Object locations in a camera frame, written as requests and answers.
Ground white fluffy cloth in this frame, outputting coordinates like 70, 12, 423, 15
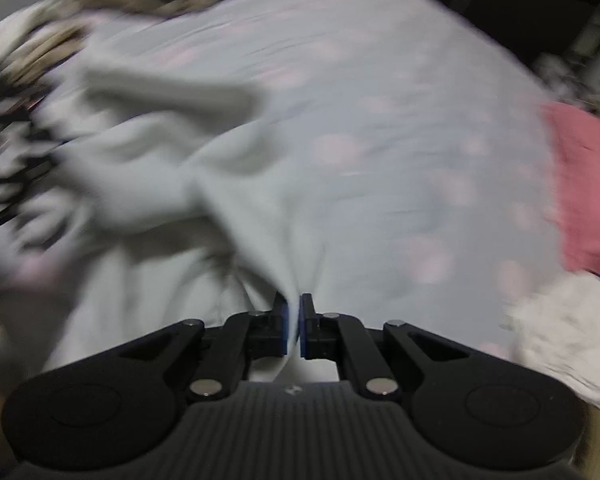
500, 272, 600, 408

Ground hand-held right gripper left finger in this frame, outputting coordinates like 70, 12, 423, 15
116, 292, 291, 403

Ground light grey sweatshirt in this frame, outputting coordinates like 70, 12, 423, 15
0, 60, 331, 386

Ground pink polka dot bed sheet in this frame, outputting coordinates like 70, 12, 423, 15
0, 0, 571, 361

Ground black white patterned cloth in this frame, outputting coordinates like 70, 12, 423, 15
0, 25, 91, 236

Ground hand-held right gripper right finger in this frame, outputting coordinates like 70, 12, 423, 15
299, 292, 473, 403

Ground pink cloth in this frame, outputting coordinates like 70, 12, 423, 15
540, 102, 600, 296

